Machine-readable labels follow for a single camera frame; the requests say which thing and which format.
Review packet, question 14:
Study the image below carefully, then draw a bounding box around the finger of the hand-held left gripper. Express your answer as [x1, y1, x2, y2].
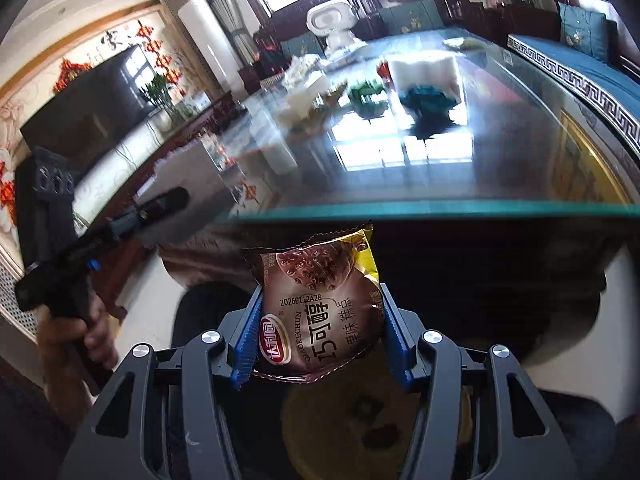
[107, 186, 190, 242]

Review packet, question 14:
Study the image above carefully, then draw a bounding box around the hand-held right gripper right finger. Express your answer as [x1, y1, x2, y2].
[378, 284, 583, 480]

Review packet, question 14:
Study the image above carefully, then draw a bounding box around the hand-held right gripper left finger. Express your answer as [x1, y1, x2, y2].
[59, 285, 264, 480]

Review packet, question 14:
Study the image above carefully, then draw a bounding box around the brown snack packet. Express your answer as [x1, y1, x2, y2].
[240, 220, 386, 385]

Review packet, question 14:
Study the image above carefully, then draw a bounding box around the person's left hand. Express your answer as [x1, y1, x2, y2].
[38, 290, 122, 417]

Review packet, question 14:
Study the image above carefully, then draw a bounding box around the dark wooden television cabinet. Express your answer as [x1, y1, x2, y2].
[75, 105, 236, 221]

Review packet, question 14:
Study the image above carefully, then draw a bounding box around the white lattice cover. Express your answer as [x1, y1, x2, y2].
[0, 250, 41, 341]

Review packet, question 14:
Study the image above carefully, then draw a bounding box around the green bamboo plant in vase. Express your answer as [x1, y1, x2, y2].
[140, 74, 183, 133]

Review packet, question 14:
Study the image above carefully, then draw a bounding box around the black television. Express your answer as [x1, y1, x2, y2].
[20, 42, 158, 176]

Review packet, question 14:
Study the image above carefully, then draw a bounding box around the red knot hanging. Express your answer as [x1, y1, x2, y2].
[137, 22, 173, 86]

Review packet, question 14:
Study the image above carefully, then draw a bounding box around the white standing air conditioner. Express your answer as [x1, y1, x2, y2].
[177, 0, 236, 96]

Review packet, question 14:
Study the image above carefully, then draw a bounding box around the white tissue packet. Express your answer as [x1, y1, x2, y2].
[277, 74, 333, 121]

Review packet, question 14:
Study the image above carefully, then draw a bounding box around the patterned grey curtain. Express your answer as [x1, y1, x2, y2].
[187, 0, 261, 63]

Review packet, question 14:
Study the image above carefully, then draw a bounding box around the blue embroidered pillow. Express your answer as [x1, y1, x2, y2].
[377, 0, 446, 36]
[280, 32, 326, 58]
[557, 2, 608, 63]

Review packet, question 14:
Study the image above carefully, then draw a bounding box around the teal crumpled wrapper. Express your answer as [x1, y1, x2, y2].
[400, 85, 458, 121]

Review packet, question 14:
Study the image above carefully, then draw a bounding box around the green crumpled wrapper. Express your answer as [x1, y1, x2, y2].
[347, 80, 388, 113]

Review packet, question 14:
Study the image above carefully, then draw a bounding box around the white toy robot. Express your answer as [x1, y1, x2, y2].
[306, 2, 358, 56]

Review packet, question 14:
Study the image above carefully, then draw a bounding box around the white paper pack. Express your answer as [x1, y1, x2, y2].
[387, 52, 461, 103]

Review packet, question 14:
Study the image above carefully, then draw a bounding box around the flat white wrapper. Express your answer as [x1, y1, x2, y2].
[444, 36, 487, 52]

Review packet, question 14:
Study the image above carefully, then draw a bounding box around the long carved wooden sofa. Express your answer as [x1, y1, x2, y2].
[505, 0, 640, 156]

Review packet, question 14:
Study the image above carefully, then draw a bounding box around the dark wooden side table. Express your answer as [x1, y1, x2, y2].
[482, 2, 561, 48]

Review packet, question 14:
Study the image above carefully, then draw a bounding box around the red flower wall decoration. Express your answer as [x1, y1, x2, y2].
[52, 57, 93, 93]

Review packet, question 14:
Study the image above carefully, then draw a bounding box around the calligraphy wall mural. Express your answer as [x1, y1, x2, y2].
[0, 0, 191, 241]

